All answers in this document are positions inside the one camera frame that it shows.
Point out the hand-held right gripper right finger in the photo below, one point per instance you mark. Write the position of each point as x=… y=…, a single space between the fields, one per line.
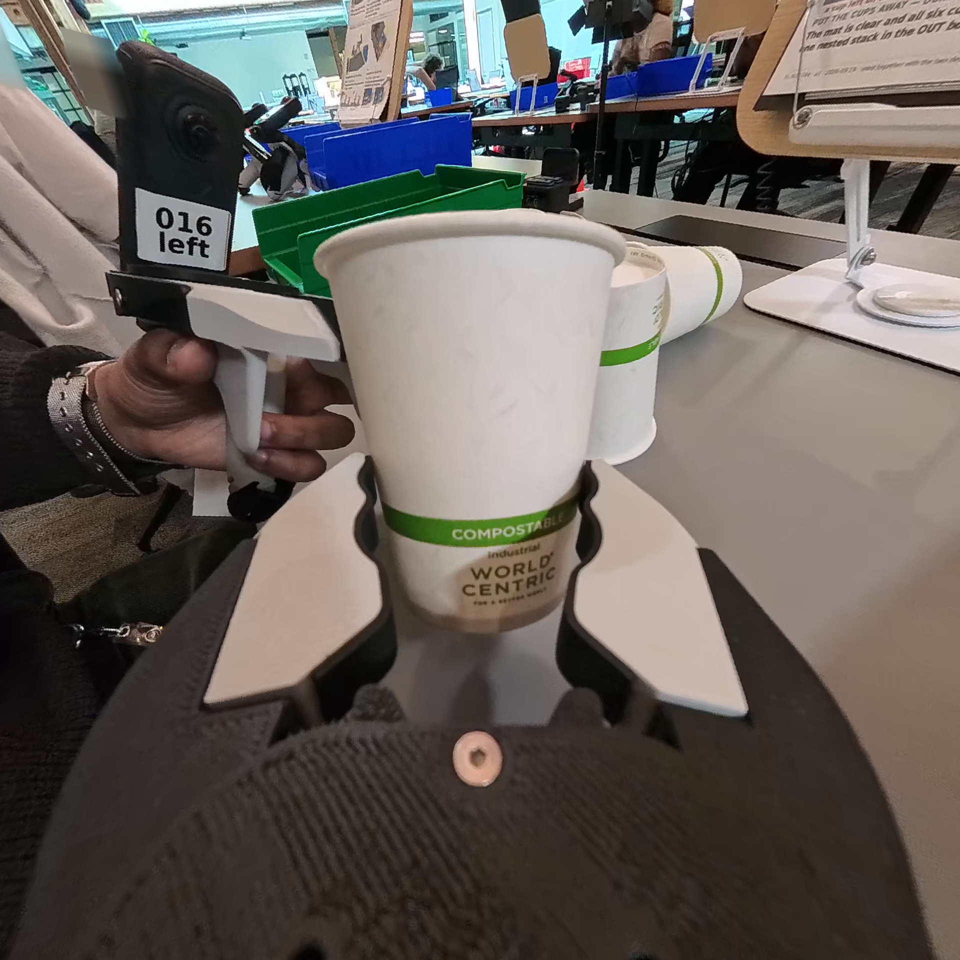
x=660 y=615

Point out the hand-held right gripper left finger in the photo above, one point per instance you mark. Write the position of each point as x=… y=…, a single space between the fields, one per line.
x=292 y=600

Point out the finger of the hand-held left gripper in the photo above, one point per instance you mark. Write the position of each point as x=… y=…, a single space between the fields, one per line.
x=262 y=322

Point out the green plastic bin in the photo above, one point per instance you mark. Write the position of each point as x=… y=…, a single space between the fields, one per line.
x=360 y=210

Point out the white paper cup green band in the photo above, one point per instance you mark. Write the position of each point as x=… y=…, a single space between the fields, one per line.
x=694 y=292
x=626 y=405
x=465 y=375

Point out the person's left forearm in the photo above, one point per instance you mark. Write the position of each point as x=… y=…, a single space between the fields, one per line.
x=30 y=420

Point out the grey desk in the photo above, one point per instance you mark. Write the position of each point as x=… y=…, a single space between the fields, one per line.
x=787 y=487

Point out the person's left hand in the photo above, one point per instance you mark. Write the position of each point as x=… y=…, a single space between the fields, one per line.
x=165 y=405

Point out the spare black gripper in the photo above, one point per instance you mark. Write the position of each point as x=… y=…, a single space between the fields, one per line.
x=277 y=169

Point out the beige jacket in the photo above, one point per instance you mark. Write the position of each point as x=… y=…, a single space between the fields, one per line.
x=45 y=225

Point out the metal clip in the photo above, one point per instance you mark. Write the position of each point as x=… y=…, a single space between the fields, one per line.
x=120 y=634

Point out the silver mesh wristwatch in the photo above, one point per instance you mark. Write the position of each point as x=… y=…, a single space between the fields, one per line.
x=75 y=420

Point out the blue plastic bin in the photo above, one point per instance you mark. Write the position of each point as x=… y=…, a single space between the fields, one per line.
x=686 y=75
x=534 y=97
x=390 y=154

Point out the wooden stand with picture sheet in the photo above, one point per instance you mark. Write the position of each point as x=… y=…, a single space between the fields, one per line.
x=375 y=60

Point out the person's torso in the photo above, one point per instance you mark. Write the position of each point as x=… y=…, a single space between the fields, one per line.
x=37 y=712

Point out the black battery charging case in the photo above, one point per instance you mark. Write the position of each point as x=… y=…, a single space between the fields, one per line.
x=551 y=184

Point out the plain wooden board stand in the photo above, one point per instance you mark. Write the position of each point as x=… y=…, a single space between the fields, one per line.
x=735 y=19
x=527 y=45

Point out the long wooden edged table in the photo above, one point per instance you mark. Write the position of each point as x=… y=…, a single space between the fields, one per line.
x=675 y=99

